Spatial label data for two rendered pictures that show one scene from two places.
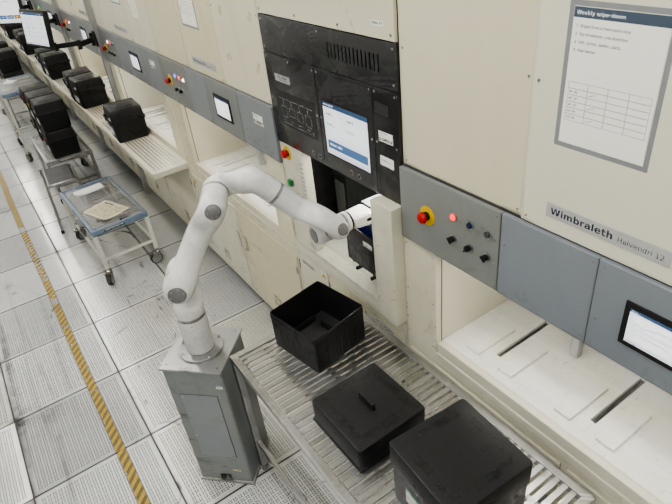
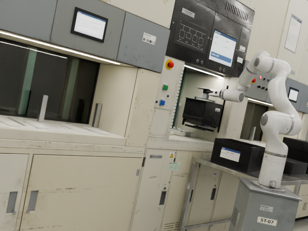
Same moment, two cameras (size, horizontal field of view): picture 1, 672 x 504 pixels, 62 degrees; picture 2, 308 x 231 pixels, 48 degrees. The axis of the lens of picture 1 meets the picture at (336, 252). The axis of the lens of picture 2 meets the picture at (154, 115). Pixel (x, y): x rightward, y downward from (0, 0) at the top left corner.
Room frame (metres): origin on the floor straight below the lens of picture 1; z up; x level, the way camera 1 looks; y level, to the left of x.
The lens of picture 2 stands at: (2.95, 2.35, 1.13)
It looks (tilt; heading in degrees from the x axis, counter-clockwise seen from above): 3 degrees down; 257
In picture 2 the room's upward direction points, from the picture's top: 11 degrees clockwise
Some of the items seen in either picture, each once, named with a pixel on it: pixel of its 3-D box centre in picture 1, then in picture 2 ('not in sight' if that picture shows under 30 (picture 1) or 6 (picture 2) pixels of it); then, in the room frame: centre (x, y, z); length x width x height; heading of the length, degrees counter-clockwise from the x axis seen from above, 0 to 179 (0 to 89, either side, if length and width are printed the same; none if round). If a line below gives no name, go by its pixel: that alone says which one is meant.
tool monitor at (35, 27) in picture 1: (60, 30); not in sight; (4.83, 1.96, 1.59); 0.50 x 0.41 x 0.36; 121
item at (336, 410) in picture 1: (367, 410); (282, 162); (1.32, -0.04, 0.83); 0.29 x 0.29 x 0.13; 31
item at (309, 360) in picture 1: (318, 324); (238, 154); (1.78, 0.11, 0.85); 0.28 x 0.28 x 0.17; 41
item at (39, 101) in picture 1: (50, 112); not in sight; (5.20, 2.46, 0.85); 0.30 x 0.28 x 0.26; 30
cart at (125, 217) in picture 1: (112, 224); not in sight; (4.02, 1.77, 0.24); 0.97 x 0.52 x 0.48; 33
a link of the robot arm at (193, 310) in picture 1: (184, 286); (275, 133); (1.86, 0.63, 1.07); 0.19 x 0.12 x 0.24; 4
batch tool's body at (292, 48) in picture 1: (413, 220); (155, 116); (2.31, -0.39, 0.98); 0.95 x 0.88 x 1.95; 121
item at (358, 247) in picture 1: (380, 235); (203, 108); (1.99, -0.19, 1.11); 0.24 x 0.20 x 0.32; 30
